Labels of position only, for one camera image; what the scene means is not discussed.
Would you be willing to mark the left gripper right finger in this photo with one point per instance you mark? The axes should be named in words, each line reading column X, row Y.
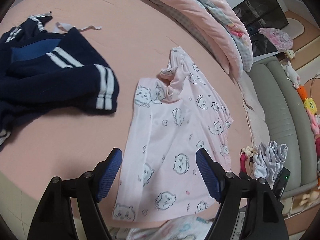
column 228, row 190

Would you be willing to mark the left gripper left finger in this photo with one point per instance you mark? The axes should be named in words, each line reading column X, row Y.
column 89, row 189

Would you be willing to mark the pink cartoon pajama pants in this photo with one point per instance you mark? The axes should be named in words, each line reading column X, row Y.
column 174, row 115

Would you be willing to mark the pile of folded clothes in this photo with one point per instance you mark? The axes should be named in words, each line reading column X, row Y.
column 264, row 160

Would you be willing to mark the fluffy cartoon pajama leg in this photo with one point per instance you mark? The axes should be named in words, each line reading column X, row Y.
column 188, row 227

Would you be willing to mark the beige pillow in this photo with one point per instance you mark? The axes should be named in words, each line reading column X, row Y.
column 254, row 111

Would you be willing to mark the green bed headboard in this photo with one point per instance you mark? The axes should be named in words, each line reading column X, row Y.
column 288, row 123

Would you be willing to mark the navy striped garment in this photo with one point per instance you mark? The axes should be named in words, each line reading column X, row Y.
column 42, row 71

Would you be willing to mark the pink folded quilt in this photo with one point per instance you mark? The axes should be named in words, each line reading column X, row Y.
column 223, row 31

